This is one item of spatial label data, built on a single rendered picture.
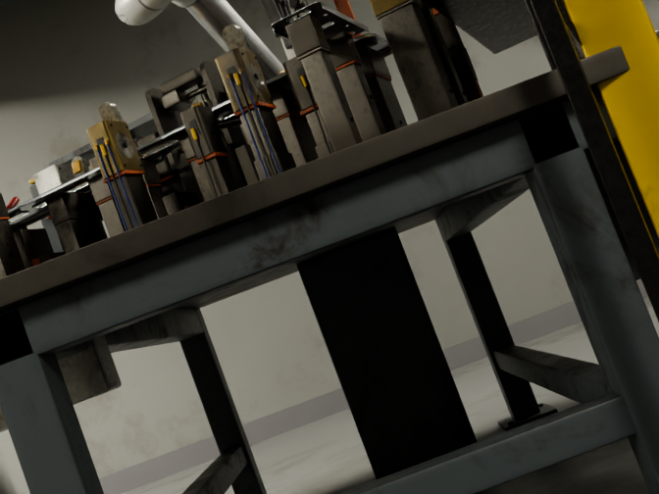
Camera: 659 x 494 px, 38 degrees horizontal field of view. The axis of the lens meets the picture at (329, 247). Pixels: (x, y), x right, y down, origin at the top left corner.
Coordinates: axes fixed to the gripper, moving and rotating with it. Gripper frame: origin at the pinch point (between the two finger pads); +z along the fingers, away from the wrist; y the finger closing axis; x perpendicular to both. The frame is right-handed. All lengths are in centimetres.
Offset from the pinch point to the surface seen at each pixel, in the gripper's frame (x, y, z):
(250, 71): -2.5, 22.8, 7.0
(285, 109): -4.4, 6.0, 12.9
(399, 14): 28.1, 16.5, 8.1
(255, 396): -181, -275, 83
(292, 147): -6.2, 5.6, 21.1
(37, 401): -29, 82, 55
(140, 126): -57, -28, -8
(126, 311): -14, 76, 47
